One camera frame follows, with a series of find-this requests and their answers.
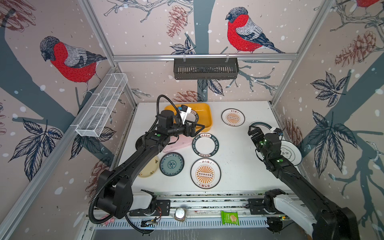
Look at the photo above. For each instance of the small green rim plate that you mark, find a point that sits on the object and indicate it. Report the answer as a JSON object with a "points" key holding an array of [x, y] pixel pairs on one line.
{"points": [[207, 146]]}

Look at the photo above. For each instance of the pale yellow plate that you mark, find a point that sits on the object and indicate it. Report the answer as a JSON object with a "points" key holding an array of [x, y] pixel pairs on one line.
{"points": [[150, 168]]}

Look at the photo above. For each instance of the teal patterned plate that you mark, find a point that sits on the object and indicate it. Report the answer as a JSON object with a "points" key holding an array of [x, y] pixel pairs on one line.
{"points": [[172, 164]]}

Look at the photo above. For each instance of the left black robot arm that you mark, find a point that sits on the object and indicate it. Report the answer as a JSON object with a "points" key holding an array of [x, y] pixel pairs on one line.
{"points": [[114, 196]]}

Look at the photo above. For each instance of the green snack packet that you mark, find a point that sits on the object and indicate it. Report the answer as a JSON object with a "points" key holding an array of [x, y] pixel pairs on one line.
{"points": [[230, 218]]}

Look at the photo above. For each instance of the large orange sunburst plate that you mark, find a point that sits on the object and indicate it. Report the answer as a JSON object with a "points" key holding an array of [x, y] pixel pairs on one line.
{"points": [[205, 173]]}

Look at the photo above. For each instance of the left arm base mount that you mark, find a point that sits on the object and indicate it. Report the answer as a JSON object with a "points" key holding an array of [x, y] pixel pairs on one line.
{"points": [[155, 209]]}

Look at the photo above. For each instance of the black round plate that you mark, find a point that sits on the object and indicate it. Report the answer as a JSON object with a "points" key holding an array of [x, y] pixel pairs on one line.
{"points": [[140, 143]]}

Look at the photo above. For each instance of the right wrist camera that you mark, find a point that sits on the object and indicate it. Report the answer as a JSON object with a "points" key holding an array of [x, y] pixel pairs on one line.
{"points": [[276, 131]]}

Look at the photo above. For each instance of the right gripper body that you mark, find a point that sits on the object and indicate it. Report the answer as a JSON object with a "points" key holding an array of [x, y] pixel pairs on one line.
{"points": [[259, 140]]}

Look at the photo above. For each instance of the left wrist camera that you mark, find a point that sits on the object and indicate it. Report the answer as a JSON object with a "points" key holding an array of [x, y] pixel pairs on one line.
{"points": [[184, 111]]}

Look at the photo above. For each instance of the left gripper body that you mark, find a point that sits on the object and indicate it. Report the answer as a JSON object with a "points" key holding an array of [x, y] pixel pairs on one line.
{"points": [[186, 132]]}

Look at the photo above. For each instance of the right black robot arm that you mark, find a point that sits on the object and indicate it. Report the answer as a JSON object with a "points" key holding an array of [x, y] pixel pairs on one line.
{"points": [[318, 216]]}

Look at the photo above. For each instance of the large green rim plate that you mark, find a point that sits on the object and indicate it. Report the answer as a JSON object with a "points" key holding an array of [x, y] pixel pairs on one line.
{"points": [[193, 117]]}

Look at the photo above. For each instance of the white wire mesh shelf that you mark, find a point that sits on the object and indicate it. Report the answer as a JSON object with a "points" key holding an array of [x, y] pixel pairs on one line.
{"points": [[99, 112]]}

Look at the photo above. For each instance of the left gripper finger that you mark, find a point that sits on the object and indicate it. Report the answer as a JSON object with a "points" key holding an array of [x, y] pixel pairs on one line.
{"points": [[199, 135], [197, 127]]}

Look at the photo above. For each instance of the small orange sunburst plate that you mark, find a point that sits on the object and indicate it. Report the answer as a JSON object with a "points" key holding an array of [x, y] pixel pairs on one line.
{"points": [[233, 117]]}

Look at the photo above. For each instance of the black wall basket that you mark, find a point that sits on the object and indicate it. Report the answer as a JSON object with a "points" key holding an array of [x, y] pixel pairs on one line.
{"points": [[206, 69]]}

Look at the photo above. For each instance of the white plate emblem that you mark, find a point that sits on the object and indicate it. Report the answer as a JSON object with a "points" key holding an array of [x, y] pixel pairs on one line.
{"points": [[291, 152]]}

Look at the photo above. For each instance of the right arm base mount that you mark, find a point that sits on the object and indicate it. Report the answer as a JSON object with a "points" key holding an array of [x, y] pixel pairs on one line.
{"points": [[257, 207]]}

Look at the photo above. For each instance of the pink rectangular box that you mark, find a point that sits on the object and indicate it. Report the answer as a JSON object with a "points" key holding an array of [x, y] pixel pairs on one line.
{"points": [[179, 143]]}

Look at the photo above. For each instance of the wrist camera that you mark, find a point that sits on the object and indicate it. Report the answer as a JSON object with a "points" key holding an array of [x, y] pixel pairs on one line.
{"points": [[276, 131], [184, 111]]}

